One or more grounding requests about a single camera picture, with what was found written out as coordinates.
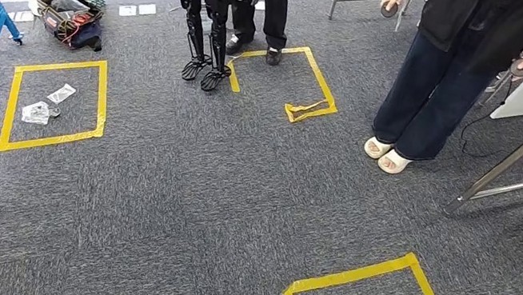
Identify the crumpled yellow floor tape square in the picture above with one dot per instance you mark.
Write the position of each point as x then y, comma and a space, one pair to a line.
321, 84

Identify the open tool bag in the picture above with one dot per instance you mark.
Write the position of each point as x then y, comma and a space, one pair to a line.
68, 23

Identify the flat clear plastic bag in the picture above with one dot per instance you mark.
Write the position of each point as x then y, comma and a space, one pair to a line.
61, 94

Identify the black round controller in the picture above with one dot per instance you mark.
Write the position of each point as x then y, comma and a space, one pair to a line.
518, 70
389, 10

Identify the white floor plate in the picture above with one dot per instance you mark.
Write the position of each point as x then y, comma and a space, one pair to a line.
147, 9
23, 16
127, 11

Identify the crumpled clear plastic bag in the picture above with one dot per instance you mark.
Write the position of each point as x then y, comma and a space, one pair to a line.
36, 113

